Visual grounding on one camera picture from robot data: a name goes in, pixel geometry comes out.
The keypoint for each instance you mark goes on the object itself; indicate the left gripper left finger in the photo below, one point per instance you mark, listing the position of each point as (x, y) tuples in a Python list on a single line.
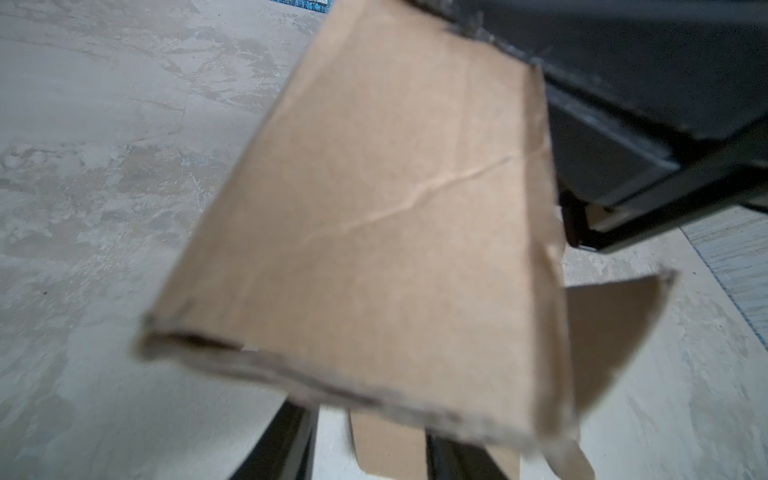
[(285, 450)]

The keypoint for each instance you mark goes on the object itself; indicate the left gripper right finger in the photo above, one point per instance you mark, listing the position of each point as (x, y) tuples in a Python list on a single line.
[(450, 460)]

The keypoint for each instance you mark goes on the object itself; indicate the brown cardboard box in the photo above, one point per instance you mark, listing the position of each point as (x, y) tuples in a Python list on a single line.
[(389, 243)]

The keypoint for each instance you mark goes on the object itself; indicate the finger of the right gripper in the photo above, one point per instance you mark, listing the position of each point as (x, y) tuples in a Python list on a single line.
[(657, 109)]

